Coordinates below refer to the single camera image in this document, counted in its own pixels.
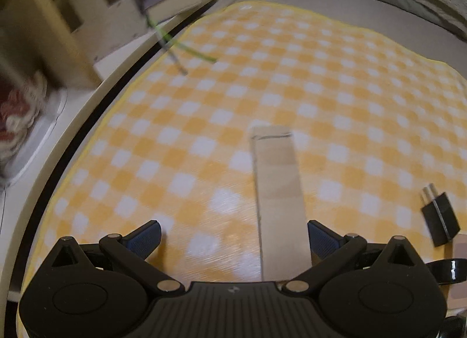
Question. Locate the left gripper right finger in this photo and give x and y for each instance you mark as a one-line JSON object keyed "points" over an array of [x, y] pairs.
{"points": [[335, 253]]}

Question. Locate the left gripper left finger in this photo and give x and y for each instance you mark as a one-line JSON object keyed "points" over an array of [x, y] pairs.
{"points": [[129, 253]]}

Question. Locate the black plug adapter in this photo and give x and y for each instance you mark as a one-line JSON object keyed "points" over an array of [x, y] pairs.
{"points": [[439, 216]]}

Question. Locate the round black jar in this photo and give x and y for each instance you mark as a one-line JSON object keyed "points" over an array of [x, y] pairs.
{"points": [[449, 271]]}

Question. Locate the pink leather card case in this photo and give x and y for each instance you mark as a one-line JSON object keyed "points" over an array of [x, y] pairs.
{"points": [[457, 291]]}

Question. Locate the cardboard strip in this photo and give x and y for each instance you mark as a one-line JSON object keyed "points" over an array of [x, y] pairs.
{"points": [[284, 242]]}

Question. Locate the yellow checkered cloth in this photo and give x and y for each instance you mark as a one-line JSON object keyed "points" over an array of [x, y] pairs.
{"points": [[372, 123]]}

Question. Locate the green stick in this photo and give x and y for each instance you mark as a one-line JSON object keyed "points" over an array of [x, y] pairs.
{"points": [[168, 41]]}

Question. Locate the wooden bedside shelf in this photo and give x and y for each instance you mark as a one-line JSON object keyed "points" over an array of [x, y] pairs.
{"points": [[49, 55]]}

